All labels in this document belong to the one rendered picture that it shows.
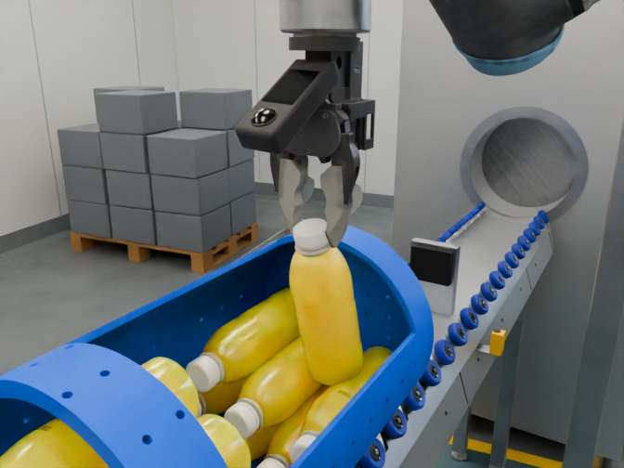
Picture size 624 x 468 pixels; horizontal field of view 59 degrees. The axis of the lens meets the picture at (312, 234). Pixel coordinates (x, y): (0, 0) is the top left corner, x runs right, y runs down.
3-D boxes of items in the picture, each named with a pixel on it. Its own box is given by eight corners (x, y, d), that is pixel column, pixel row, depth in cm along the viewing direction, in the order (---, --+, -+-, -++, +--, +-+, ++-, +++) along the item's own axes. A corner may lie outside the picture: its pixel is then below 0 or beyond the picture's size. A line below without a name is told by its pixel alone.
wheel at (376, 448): (375, 426, 74) (364, 430, 75) (359, 446, 70) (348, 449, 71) (393, 456, 74) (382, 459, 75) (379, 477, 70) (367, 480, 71)
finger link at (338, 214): (377, 235, 61) (367, 152, 59) (352, 251, 57) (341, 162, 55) (352, 235, 63) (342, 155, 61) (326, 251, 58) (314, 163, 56)
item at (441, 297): (454, 312, 119) (461, 245, 114) (448, 319, 116) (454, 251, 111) (410, 302, 124) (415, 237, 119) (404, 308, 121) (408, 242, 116)
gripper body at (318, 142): (375, 154, 61) (381, 38, 57) (338, 167, 54) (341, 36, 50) (316, 148, 64) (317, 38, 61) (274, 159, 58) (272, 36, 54)
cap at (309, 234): (301, 255, 58) (298, 241, 57) (292, 239, 61) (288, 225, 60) (335, 245, 58) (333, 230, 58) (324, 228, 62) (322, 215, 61)
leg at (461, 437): (468, 455, 210) (485, 305, 191) (464, 464, 206) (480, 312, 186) (453, 449, 213) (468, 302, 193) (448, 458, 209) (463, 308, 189)
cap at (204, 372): (191, 357, 66) (181, 365, 65) (212, 351, 64) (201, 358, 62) (205, 386, 66) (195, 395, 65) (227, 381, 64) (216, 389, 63)
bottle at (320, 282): (318, 394, 65) (290, 266, 56) (302, 357, 71) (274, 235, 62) (372, 375, 67) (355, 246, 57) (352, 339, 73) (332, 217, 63)
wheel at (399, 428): (396, 397, 80) (386, 402, 81) (384, 414, 76) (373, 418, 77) (413, 424, 80) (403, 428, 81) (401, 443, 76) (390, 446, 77)
